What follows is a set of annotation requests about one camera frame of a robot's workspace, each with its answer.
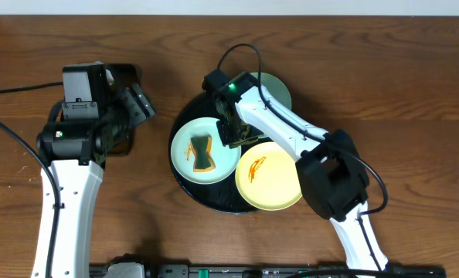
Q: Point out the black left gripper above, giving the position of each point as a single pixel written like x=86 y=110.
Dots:
x=135 y=106

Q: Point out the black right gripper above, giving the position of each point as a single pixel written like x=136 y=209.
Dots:
x=227 y=139

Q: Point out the mint plate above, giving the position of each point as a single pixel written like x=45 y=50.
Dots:
x=277 y=89
x=225 y=158

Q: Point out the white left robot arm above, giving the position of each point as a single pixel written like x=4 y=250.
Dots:
x=72 y=174

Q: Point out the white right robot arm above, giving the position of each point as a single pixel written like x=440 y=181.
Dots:
x=332 y=177

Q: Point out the round black serving tray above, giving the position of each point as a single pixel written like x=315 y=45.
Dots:
x=222 y=196

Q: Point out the yellow plate with sauce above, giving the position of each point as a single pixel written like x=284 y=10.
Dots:
x=266 y=177

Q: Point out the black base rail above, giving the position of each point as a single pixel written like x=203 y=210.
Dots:
x=136 y=266

